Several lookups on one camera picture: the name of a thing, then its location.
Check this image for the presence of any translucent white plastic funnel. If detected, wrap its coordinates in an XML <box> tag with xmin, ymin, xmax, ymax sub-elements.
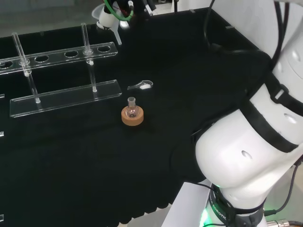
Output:
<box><xmin>91</xmin><ymin>3</ymin><xmax>123</xmax><ymax>46</ymax></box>

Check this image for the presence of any clear round-bottom flask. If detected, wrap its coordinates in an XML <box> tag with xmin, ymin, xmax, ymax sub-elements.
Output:
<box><xmin>126</xmin><ymin>96</ymin><xmax>138</xmax><ymax>119</ymax></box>

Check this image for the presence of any clear glass weighing funnel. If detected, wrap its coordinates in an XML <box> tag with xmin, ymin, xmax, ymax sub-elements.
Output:
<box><xmin>127</xmin><ymin>79</ymin><xmax>153</xmax><ymax>91</ymax></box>

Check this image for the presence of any black bench cloth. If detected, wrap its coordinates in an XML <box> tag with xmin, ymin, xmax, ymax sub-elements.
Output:
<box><xmin>0</xmin><ymin>7</ymin><xmax>273</xmax><ymax>225</ymax></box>

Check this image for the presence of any pale board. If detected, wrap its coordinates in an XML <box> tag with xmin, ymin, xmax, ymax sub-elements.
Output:
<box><xmin>163</xmin><ymin>181</ymin><xmax>214</xmax><ymax>227</ymax></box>

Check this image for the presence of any brown cork ring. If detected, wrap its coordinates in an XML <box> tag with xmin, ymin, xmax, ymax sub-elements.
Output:
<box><xmin>121</xmin><ymin>106</ymin><xmax>145</xmax><ymax>127</ymax></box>

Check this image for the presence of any green cable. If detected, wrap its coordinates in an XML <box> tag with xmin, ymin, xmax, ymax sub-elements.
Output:
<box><xmin>104</xmin><ymin>0</ymin><xmax>136</xmax><ymax>22</ymax></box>

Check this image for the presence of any black cable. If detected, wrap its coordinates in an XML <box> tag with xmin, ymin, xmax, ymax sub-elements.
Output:
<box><xmin>202</xmin><ymin>0</ymin><xmax>222</xmax><ymax>49</ymax></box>

